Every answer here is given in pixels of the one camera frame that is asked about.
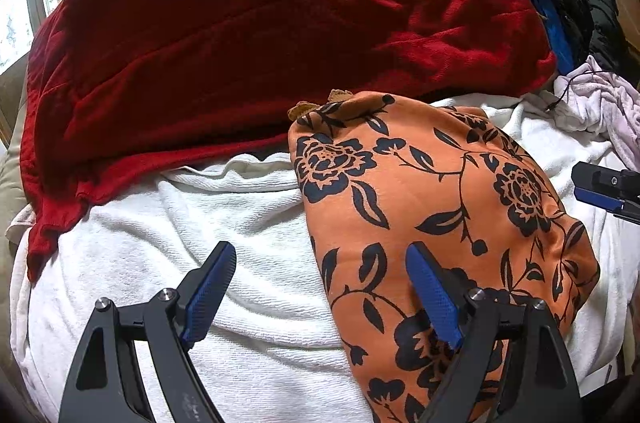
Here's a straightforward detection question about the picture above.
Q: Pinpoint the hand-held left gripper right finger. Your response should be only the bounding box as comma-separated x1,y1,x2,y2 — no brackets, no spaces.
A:
405,241,583,423

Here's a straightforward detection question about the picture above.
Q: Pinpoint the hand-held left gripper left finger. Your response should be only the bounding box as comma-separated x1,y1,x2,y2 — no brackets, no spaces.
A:
57,241,237,423

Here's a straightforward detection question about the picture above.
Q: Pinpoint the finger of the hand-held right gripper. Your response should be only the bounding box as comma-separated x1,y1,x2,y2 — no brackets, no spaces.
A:
571,160,640,224

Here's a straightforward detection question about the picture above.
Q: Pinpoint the orange black floral garment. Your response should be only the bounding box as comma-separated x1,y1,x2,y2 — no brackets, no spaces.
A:
287,90,601,423

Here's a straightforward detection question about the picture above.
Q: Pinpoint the white towel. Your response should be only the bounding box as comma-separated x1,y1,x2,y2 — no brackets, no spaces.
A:
5,96,640,423

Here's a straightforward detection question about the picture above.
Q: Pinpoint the lilac cloth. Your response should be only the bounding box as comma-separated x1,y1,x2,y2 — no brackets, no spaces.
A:
565,54,640,174

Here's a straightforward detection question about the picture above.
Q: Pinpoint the black puffer jacket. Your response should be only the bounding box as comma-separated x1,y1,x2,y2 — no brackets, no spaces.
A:
537,0,628,74

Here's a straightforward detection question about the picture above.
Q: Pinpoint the beige sofa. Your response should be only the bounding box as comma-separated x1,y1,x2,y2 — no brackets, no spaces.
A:
0,58,38,234

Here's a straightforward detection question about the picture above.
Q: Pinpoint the red blanket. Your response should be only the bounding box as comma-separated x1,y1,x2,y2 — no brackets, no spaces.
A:
20,0,558,281

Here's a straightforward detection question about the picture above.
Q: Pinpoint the black cable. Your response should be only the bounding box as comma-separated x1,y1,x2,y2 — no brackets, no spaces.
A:
545,70,606,114

